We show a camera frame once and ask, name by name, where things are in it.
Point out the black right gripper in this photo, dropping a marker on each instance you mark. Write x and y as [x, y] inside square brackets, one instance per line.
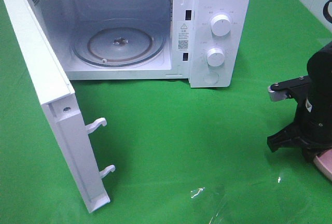
[315, 129]

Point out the pink speckled plate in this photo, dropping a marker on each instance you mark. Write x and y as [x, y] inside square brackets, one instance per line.
[324, 164]

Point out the round white door-release button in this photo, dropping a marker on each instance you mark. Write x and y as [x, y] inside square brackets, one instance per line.
[211, 78]

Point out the white microwave door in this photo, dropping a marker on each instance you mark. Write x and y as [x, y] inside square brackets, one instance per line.
[59, 104]

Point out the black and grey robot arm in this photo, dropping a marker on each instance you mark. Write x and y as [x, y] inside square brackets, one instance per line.
[319, 71]

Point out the green table cloth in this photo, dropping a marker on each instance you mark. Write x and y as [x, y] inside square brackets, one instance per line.
[182, 155]

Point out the lower white microwave knob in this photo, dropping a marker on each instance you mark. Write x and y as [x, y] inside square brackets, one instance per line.
[215, 57]

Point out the white microwave knob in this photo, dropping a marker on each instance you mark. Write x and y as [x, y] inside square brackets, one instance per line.
[215, 57]
[220, 24]

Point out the upper white microwave knob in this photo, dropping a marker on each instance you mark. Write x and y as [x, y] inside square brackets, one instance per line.
[220, 24]

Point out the white microwave oven body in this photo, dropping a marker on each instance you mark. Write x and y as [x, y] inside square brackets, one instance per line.
[184, 52]

